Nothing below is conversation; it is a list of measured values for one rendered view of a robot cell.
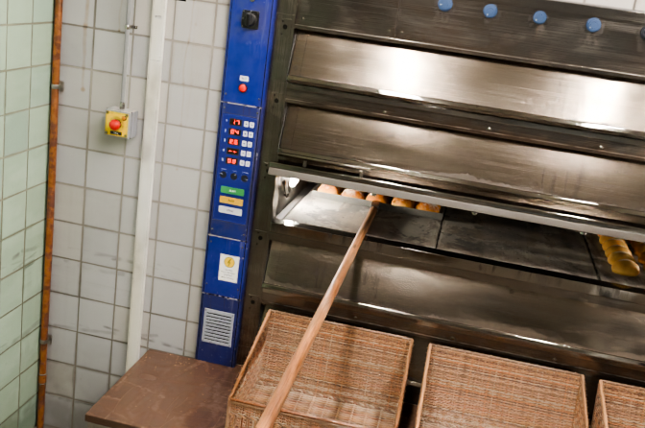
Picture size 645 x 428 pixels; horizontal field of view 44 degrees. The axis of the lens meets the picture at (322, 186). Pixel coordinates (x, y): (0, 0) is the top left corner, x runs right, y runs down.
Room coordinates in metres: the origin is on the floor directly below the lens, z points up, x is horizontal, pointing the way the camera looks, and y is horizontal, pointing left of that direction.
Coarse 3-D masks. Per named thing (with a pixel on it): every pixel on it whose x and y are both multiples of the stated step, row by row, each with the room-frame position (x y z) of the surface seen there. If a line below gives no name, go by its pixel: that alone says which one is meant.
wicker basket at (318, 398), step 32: (288, 320) 2.74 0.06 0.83; (256, 352) 2.61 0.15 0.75; (320, 352) 2.70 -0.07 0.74; (352, 352) 2.68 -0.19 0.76; (384, 352) 2.67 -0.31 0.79; (256, 384) 2.67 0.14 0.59; (320, 384) 2.66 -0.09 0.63; (256, 416) 2.29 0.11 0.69; (288, 416) 2.27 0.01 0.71; (352, 416) 2.54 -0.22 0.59; (384, 416) 2.56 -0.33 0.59
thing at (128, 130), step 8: (112, 112) 2.85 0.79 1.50; (120, 112) 2.84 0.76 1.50; (128, 112) 2.84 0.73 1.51; (136, 112) 2.89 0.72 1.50; (120, 120) 2.84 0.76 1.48; (128, 120) 2.84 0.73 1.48; (136, 120) 2.90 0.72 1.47; (120, 128) 2.84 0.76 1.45; (128, 128) 2.84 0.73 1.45; (136, 128) 2.90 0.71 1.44; (120, 136) 2.84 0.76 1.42; (128, 136) 2.84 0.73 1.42
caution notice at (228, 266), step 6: (222, 258) 2.81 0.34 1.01; (228, 258) 2.80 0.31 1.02; (234, 258) 2.80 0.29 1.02; (222, 264) 2.81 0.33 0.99; (228, 264) 2.80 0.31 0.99; (234, 264) 2.80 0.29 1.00; (222, 270) 2.81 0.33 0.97; (228, 270) 2.80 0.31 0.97; (234, 270) 2.80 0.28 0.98; (222, 276) 2.81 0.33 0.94; (228, 276) 2.80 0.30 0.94; (234, 276) 2.80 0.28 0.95; (234, 282) 2.80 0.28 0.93
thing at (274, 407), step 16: (368, 224) 2.86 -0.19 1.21; (352, 256) 2.49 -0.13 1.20; (336, 288) 2.20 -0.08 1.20; (320, 304) 2.07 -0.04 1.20; (320, 320) 1.96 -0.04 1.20; (304, 336) 1.85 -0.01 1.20; (304, 352) 1.77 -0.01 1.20; (288, 368) 1.68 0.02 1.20; (288, 384) 1.61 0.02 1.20; (272, 400) 1.53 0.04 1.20; (272, 416) 1.47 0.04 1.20
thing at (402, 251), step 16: (272, 224) 2.81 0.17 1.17; (288, 224) 2.81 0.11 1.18; (304, 224) 2.84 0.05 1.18; (320, 240) 2.78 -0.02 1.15; (336, 240) 2.76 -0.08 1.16; (352, 240) 2.75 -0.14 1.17; (368, 240) 2.75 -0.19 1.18; (384, 240) 2.77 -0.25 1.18; (400, 256) 2.72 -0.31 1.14; (416, 256) 2.71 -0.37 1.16; (432, 256) 2.70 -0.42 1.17; (448, 256) 2.69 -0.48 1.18; (464, 256) 2.71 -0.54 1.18; (480, 272) 2.67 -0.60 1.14; (496, 272) 2.66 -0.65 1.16; (512, 272) 2.65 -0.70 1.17; (528, 272) 2.64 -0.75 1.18; (544, 272) 2.66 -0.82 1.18; (560, 288) 2.62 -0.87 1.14; (576, 288) 2.61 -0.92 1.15; (592, 288) 2.60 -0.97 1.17; (608, 288) 2.60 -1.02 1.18; (624, 288) 2.61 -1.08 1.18; (640, 288) 2.63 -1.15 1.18
